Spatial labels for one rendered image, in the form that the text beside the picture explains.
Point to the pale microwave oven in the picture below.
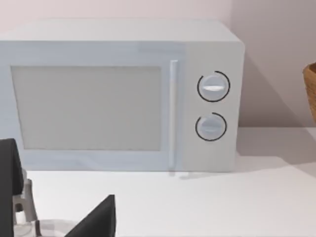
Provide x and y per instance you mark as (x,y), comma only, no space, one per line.
(209,54)

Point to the black and grey stapler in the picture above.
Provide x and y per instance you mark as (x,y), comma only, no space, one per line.
(7,177)

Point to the brown woven basket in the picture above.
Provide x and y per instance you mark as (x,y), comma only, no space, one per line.
(311,91)

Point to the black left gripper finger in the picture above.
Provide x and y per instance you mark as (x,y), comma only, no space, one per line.
(102,219)

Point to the pale microwave door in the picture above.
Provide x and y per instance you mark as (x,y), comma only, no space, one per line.
(86,56)

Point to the round microwave knob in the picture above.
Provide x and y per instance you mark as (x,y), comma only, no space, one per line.
(210,127)
(212,86)

